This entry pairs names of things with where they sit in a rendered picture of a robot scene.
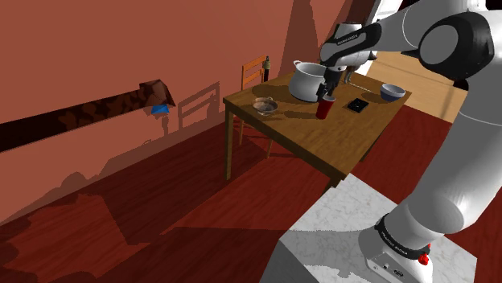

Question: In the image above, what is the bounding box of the wooden chair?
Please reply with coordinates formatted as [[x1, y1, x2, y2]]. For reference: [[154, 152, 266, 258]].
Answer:
[[233, 55, 274, 160]]

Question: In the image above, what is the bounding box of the red plastic cup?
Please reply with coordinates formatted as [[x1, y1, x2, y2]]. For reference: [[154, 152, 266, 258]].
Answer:
[[315, 95, 337, 121]]

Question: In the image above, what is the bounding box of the blue and white bowl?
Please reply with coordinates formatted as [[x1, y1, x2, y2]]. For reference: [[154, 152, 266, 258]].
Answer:
[[380, 83, 406, 103]]

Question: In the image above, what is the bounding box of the wooden table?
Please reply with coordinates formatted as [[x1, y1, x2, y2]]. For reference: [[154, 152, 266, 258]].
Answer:
[[222, 70, 413, 194]]

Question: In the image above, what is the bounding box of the marble robot stand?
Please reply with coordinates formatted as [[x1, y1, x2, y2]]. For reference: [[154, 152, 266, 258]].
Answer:
[[259, 173, 478, 283]]

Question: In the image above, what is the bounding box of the dark brown patterned beam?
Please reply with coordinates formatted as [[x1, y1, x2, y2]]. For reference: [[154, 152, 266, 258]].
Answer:
[[0, 79, 176, 154]]

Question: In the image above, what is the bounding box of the white cooking pot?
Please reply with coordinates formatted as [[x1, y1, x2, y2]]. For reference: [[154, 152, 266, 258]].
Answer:
[[289, 59, 330, 104]]

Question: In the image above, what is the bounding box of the black flat square device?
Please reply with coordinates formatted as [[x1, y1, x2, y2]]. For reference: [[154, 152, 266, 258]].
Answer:
[[347, 98, 370, 114]]

